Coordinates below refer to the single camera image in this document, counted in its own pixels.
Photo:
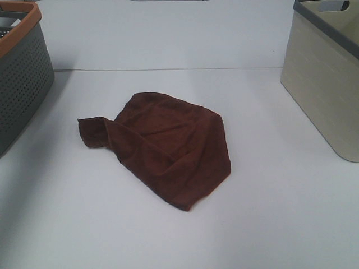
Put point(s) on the brown towel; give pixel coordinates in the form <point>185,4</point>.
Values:
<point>175,148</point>

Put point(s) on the beige basket grey rim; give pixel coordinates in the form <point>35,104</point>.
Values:
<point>320,70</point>

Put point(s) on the grey perforated basket orange rim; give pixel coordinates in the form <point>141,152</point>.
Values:
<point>27,73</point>

